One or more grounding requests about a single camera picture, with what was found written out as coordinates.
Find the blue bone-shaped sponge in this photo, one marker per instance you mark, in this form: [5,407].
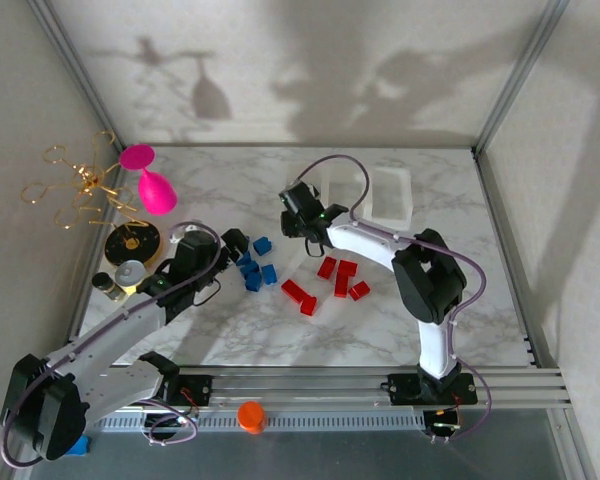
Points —
[80,446]

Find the aluminium frame post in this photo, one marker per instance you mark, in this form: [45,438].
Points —
[575,445]
[81,75]
[518,75]

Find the aluminium mounting rail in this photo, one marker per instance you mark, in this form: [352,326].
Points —
[305,385]

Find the tin can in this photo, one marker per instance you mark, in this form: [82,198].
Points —
[130,275]

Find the small black bottle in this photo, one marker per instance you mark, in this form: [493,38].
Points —
[105,285]

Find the aluminium frame side bar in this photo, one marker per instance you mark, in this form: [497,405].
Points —
[511,250]

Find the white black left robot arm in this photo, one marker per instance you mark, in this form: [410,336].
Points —
[115,332]

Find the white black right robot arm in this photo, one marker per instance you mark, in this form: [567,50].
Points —
[430,280]

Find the pink wine glass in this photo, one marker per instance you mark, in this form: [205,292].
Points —
[155,195]

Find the orange plastic cylinder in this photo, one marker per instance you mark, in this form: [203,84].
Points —
[251,417]

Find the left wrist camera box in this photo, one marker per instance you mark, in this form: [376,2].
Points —
[185,231]

